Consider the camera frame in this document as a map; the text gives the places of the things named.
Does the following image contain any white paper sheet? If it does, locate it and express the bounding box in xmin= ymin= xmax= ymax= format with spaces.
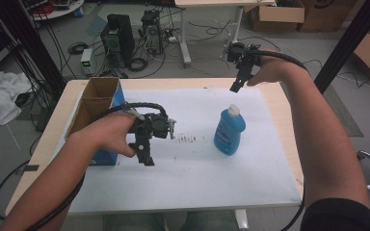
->
xmin=66 ymin=86 xmax=304 ymax=215

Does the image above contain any white desk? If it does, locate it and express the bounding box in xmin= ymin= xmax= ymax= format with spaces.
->
xmin=173 ymin=0 xmax=277 ymax=68

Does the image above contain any white crumpled cloth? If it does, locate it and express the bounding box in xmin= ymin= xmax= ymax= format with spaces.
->
xmin=0 ymin=69 xmax=33 ymax=129

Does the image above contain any blue cardboard box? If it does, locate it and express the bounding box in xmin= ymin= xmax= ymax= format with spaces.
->
xmin=65 ymin=76 xmax=127 ymax=167

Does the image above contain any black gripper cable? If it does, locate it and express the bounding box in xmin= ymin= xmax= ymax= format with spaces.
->
xmin=25 ymin=101 xmax=169 ymax=231
xmin=246 ymin=49 xmax=310 ymax=231

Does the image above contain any person's left hand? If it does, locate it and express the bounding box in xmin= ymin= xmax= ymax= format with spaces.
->
xmin=70 ymin=112 xmax=143 ymax=159

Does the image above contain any coiled black cable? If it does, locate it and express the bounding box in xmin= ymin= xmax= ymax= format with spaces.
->
xmin=66 ymin=41 xmax=90 ymax=56
xmin=127 ymin=57 xmax=149 ymax=73

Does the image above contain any black computer tower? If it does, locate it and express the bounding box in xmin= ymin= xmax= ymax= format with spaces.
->
xmin=100 ymin=13 xmax=137 ymax=66

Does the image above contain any white table leg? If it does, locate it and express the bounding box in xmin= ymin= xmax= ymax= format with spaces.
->
xmin=234 ymin=209 xmax=250 ymax=231

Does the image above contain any black floor cable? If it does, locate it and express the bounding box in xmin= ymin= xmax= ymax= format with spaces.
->
xmin=0 ymin=159 xmax=31 ymax=221

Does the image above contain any round white table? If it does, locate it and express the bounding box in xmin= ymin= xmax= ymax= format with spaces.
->
xmin=25 ymin=0 xmax=86 ymax=22

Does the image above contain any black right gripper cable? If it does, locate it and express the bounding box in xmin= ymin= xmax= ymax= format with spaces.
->
xmin=246 ymin=49 xmax=310 ymax=231

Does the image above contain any blue bottle with white cap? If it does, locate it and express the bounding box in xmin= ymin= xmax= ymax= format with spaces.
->
xmin=213 ymin=103 xmax=248 ymax=157

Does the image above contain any open computer case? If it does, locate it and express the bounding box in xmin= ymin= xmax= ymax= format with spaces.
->
xmin=140 ymin=9 xmax=164 ymax=55

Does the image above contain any white power supply unit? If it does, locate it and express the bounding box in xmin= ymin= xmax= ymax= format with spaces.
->
xmin=80 ymin=48 xmax=93 ymax=77

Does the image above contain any black metal frame post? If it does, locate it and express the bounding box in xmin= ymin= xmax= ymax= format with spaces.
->
xmin=0 ymin=0 xmax=66 ymax=94
xmin=313 ymin=0 xmax=370 ymax=94

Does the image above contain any tall brown cardboard box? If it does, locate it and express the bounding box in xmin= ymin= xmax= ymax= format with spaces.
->
xmin=297 ymin=0 xmax=358 ymax=34

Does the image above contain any person's right hand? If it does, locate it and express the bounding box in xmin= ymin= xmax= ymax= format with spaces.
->
xmin=246 ymin=48 xmax=292 ymax=88

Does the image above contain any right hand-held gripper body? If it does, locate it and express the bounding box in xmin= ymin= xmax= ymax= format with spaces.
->
xmin=225 ymin=41 xmax=262 ymax=72

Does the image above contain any open brown cardboard box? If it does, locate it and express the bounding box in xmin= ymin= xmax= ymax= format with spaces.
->
xmin=243 ymin=0 xmax=306 ymax=34

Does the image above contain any person's black sleeve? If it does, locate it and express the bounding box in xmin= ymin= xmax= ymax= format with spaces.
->
xmin=299 ymin=197 xmax=370 ymax=231

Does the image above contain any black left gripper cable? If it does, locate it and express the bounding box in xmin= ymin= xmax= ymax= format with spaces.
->
xmin=25 ymin=101 xmax=169 ymax=231

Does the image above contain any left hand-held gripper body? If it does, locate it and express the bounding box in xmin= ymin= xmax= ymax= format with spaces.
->
xmin=128 ymin=112 xmax=177 ymax=151

